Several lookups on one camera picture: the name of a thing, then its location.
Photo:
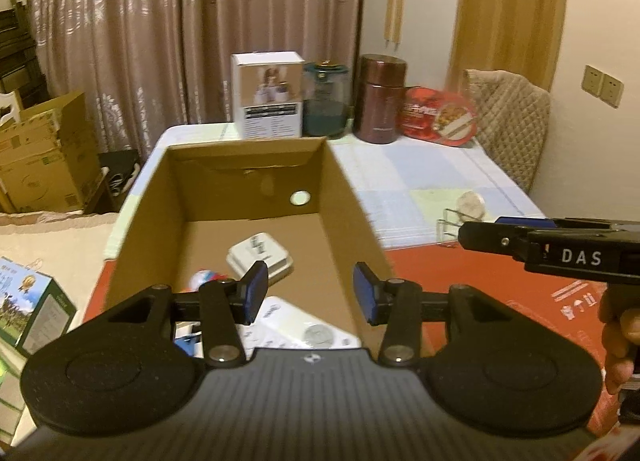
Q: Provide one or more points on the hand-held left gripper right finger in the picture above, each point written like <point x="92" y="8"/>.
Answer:
<point x="364" y="293"/>

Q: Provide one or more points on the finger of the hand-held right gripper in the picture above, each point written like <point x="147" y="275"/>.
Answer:
<point x="492" y="238"/>
<point x="525" y="222"/>

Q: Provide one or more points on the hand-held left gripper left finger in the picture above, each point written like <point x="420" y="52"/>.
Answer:
<point x="257" y="291"/>

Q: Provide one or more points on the white power adapter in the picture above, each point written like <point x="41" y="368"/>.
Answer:
<point x="250" y="261"/>

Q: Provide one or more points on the white remote with round button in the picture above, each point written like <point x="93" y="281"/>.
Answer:
<point x="295" y="318"/>

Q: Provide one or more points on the red blue cat figurine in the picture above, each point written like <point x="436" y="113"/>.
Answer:
<point x="202" y="278"/>

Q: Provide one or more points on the brown cardboard box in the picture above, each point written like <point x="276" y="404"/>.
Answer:
<point x="350" y="221"/>

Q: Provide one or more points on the person's right hand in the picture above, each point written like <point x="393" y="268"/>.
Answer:
<point x="620" y="336"/>

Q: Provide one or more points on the beige round ornament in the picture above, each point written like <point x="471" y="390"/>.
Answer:
<point x="471" y="205"/>

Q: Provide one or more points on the red printed mat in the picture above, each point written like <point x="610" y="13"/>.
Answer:
<point x="500" y="286"/>

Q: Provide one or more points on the pale checked tablecloth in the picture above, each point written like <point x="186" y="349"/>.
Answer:
<point x="425" y="176"/>

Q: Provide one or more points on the beige quilted chair cover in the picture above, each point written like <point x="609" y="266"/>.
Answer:
<point x="515" y="121"/>

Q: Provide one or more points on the red oval food tin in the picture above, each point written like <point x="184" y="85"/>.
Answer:
<point x="435" y="116"/>

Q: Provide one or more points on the brown metal canister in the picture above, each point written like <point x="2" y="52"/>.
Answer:
<point x="380" y="101"/>

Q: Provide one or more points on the black storage bin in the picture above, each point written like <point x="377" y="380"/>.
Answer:
<point x="112" y="181"/>

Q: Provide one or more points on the glass jar with green contents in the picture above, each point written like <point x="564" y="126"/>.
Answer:
<point x="325" y="111"/>

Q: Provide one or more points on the white photo product box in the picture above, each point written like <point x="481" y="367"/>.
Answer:
<point x="267" y="96"/>

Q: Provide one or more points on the beige bedspread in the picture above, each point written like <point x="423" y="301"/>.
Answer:
<point x="55" y="241"/>

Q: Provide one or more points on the wooden door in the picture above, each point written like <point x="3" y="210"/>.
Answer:
<point x="505" y="6"/>

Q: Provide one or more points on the green blue printed carton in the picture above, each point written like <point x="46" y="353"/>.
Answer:
<point x="35" y="306"/>

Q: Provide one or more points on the wooden hanging sticks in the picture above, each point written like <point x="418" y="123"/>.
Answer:
<point x="395" y="16"/>

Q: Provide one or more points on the cardboard box with green print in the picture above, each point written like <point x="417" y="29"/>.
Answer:
<point x="45" y="161"/>

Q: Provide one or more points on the brown patterned curtain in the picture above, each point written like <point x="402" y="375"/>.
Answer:
<point x="175" y="31"/>

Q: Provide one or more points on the dark stacked furniture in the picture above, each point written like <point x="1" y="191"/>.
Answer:
<point x="20" y="51"/>

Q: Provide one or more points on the beige wall socket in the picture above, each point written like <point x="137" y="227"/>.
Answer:
<point x="612" y="90"/>
<point x="592" y="79"/>

